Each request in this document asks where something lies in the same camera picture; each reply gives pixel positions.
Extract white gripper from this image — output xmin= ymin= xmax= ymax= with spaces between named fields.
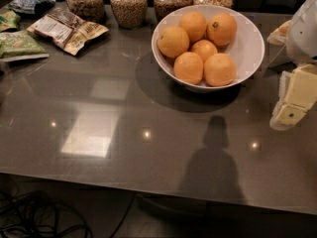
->
xmin=266 ymin=0 xmax=317 ymax=131

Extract orange with stem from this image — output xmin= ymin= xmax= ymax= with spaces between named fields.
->
xmin=206 ymin=13 xmax=237 ymax=47

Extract orange front right in bowl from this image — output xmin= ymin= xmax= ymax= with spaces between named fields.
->
xmin=204 ymin=53 xmax=237 ymax=87

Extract orange in bowl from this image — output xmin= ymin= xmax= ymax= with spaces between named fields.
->
xmin=157 ymin=26 xmax=190 ymax=59
xmin=204 ymin=53 xmax=237 ymax=87
xmin=173 ymin=52 xmax=204 ymax=84
xmin=178 ymin=11 xmax=207 ymax=43

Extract orange front left in bowl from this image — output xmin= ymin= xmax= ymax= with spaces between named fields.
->
xmin=173 ymin=52 xmax=204 ymax=84

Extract orange top middle in bowl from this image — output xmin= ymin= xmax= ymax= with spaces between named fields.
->
xmin=178 ymin=11 xmax=207 ymax=43

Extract small orange in centre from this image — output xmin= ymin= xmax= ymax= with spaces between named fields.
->
xmin=191 ymin=40 xmax=218 ymax=62

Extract glass jar of grains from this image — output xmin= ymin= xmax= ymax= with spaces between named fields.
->
xmin=110 ymin=0 xmax=148 ymax=29
xmin=153 ymin=0 xmax=193 ymax=22

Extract glass jar of nuts left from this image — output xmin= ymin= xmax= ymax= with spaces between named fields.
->
xmin=65 ymin=0 xmax=105 ymax=23

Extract brown white snack bag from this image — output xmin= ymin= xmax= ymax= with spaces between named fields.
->
xmin=27 ymin=8 xmax=108 ymax=56

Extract blue snack bag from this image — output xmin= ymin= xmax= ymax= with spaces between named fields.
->
xmin=8 ymin=0 xmax=55 ymax=15

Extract green snack bag front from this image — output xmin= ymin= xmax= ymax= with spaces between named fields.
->
xmin=0 ymin=31 xmax=50 ymax=62

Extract green snack bag small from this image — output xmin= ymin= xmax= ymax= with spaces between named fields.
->
xmin=0 ymin=10 xmax=21 ymax=32

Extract black cables on floor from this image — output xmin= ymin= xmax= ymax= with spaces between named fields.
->
xmin=0 ymin=181 xmax=137 ymax=238

